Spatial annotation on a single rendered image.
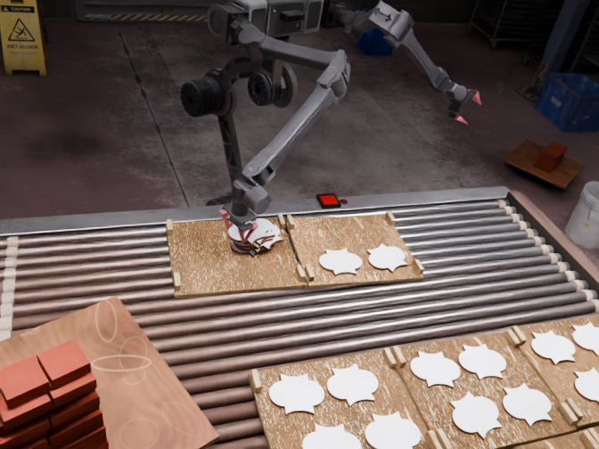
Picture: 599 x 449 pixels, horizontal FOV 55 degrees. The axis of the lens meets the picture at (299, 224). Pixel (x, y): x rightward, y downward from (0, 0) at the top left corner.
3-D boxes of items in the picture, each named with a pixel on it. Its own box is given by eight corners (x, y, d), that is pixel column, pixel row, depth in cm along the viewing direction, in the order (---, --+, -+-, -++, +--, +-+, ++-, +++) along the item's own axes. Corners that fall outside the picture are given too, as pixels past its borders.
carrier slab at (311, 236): (283, 221, 211) (284, 217, 210) (387, 217, 222) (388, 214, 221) (307, 289, 185) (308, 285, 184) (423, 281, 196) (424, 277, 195)
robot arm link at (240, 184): (244, 174, 178) (229, 179, 175) (258, 184, 175) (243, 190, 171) (242, 192, 183) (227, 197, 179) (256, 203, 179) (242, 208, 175)
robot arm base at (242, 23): (244, 41, 217) (247, 9, 209) (258, 49, 212) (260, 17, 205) (225, 44, 212) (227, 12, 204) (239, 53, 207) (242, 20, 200)
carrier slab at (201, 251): (165, 225, 199) (165, 222, 198) (280, 221, 211) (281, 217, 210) (175, 298, 173) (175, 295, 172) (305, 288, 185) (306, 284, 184)
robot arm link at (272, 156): (337, 85, 190) (327, 63, 181) (349, 92, 187) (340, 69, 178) (253, 183, 184) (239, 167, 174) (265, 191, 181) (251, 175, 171)
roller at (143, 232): (2, 245, 186) (-1, 233, 183) (501, 205, 250) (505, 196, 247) (0, 256, 182) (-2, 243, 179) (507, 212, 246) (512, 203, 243)
